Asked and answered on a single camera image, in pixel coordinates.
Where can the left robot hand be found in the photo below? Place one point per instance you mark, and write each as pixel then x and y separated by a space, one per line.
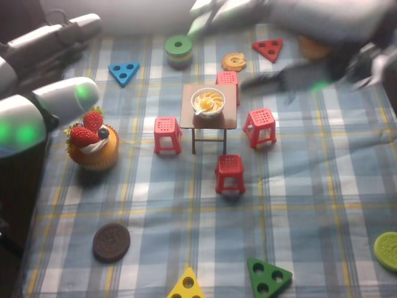
pixel 40 37

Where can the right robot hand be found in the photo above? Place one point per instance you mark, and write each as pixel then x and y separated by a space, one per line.
pixel 294 77

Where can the white bowl with fruit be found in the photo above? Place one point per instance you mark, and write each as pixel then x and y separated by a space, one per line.
pixel 215 99

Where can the red stool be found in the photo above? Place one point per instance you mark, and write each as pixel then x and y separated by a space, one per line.
pixel 166 124
pixel 229 164
pixel 228 77
pixel 261 117

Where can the red stool back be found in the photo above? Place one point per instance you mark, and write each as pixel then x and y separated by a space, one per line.
pixel 228 77

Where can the small brown toy table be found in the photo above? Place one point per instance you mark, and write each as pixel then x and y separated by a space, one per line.
pixel 229 121

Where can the red stool front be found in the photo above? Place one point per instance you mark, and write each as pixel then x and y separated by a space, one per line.
pixel 229 164

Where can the orange fruit toy cupcake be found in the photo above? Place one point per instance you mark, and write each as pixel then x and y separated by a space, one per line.
pixel 313 49

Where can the red triangle block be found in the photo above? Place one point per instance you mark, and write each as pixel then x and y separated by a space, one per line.
pixel 268 47

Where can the tan swirl toy cookie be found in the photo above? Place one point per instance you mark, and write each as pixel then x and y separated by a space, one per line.
pixel 229 63

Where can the blue triangle block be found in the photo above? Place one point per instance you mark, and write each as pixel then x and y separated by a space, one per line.
pixel 123 69

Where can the strawberry toy cupcake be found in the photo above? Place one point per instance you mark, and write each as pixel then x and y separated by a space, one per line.
pixel 96 155

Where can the blue plaid tablecloth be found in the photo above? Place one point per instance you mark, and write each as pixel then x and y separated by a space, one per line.
pixel 279 217

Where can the green sandwich toy cookie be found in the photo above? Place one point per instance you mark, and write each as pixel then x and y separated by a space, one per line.
pixel 387 251

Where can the green triangle block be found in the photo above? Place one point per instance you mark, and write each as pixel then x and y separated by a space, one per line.
pixel 266 277

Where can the chocolate sandwich toy cookie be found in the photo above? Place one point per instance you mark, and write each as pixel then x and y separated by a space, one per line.
pixel 111 242

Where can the yellow triangle block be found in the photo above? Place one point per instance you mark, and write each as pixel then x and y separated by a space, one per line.
pixel 187 291

